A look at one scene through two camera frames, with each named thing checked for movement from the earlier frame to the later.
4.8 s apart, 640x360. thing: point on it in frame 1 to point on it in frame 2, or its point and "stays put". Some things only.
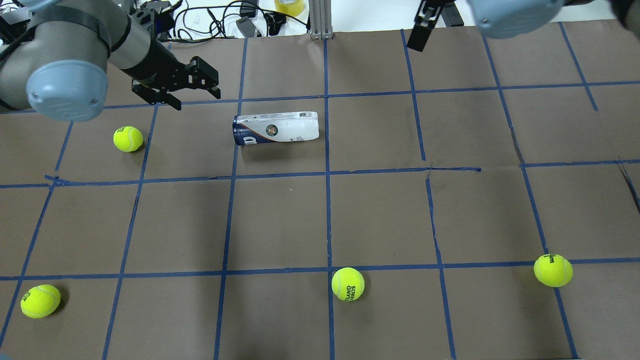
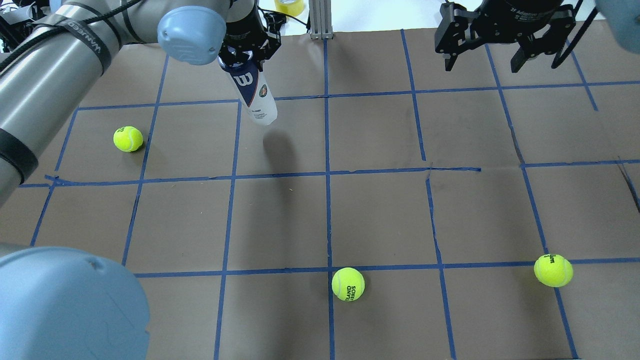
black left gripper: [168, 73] to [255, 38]
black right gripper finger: [424, 23] to [499, 20]
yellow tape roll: [294, 7] stays put
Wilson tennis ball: [553, 270] stays put
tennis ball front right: [127, 138] stays put
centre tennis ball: [347, 284] stays put
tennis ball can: [281, 127] to [256, 90]
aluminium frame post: [320, 17] stays put
